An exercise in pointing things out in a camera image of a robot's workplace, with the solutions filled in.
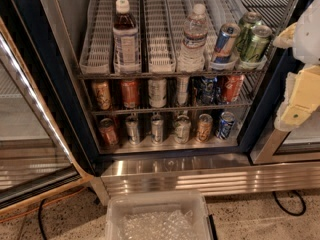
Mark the green can rear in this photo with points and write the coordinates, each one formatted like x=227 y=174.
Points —
x=246 y=23

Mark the clear plastic bin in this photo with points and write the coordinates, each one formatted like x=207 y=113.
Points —
x=169 y=215

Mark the brown can bottom shelf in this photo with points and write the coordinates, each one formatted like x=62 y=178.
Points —
x=204 y=127

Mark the clear water bottle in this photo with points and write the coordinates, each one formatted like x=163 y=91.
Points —
x=195 y=32

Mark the tan can middle shelf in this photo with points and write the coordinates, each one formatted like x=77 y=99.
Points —
x=102 y=94

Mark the blue can bottom shelf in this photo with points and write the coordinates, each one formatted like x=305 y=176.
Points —
x=226 y=122

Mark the green can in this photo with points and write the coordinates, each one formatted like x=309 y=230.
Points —
x=246 y=23
x=256 y=44

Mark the silver patterned can bottom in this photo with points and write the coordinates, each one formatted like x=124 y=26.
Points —
x=182 y=128

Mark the middle wire shelf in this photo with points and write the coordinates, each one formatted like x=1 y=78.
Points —
x=245 y=98

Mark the copper can bottom shelf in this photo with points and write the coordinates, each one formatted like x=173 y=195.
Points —
x=108 y=132

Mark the dark drink bottle white cap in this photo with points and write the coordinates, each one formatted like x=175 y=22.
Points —
x=126 y=39

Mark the top wire shelf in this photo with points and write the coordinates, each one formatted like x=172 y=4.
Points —
x=160 y=30

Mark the stainless steel fridge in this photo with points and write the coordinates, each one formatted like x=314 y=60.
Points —
x=49 y=35

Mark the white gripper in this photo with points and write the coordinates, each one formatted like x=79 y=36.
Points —
x=309 y=37

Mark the wire shelf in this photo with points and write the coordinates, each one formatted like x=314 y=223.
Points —
x=160 y=30
x=245 y=98

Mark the green can front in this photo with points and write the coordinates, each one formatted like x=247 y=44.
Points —
x=256 y=44

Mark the open glass fridge door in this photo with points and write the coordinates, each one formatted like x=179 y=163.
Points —
x=35 y=160

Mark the silver can bottom left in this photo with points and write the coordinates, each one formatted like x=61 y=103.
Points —
x=132 y=124

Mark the red can middle shelf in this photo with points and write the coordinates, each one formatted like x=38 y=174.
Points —
x=231 y=87

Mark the dark blue can middle shelf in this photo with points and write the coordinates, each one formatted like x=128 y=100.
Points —
x=206 y=90

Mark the silver can bottom centre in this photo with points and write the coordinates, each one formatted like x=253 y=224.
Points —
x=157 y=133

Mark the slim white can middle shelf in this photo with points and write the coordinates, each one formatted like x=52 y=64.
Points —
x=182 y=89

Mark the blue silver energy can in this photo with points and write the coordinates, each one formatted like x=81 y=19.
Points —
x=225 y=43

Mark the orange can middle shelf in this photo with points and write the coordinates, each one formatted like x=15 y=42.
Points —
x=130 y=93

